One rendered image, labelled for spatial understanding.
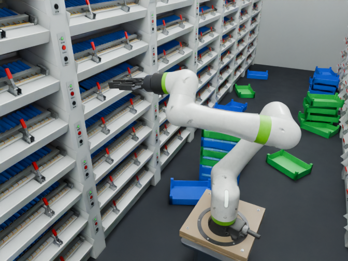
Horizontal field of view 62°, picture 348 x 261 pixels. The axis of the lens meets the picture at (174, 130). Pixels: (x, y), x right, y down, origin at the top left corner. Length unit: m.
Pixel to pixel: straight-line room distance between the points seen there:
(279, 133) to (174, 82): 0.45
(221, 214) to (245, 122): 0.47
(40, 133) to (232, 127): 0.75
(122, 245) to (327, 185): 1.58
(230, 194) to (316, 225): 0.94
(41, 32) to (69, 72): 0.19
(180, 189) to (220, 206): 0.88
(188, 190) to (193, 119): 1.15
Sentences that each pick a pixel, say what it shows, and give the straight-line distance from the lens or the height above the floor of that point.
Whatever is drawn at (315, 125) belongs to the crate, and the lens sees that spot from 3.35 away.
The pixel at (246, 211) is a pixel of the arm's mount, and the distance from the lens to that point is 1.62.
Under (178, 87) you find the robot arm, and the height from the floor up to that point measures 1.04.
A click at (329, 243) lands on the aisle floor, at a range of 2.09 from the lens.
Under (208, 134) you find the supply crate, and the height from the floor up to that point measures 0.42.
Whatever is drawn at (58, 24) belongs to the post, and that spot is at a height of 1.27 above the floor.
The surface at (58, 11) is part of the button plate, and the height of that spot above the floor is 1.31.
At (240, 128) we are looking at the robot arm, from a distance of 1.14.
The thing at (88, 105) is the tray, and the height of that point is 0.88.
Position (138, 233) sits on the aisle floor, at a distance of 1.93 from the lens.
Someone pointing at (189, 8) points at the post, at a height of 1.18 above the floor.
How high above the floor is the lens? 1.44
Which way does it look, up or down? 29 degrees down
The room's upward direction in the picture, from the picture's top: straight up
